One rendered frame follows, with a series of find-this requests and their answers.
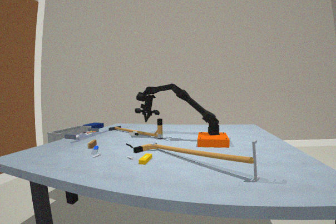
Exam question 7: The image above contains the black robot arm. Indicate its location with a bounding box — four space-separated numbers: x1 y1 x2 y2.
136 83 220 135

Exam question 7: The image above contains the yellow rectangular block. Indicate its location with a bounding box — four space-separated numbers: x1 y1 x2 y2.
139 153 152 165

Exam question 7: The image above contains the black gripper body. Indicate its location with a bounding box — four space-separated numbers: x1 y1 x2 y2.
135 103 160 115

